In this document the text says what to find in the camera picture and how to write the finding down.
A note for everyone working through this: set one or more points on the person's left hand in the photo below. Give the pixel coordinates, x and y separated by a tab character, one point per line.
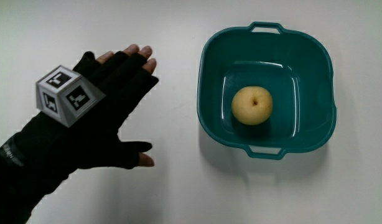
97	130

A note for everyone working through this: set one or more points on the yellow round pear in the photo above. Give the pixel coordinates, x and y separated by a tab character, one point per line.
252	105

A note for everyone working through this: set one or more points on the teal plastic basin plate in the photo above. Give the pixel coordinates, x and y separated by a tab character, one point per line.
309	84

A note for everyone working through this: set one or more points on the person's left forearm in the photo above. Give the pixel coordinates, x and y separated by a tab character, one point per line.
13	183

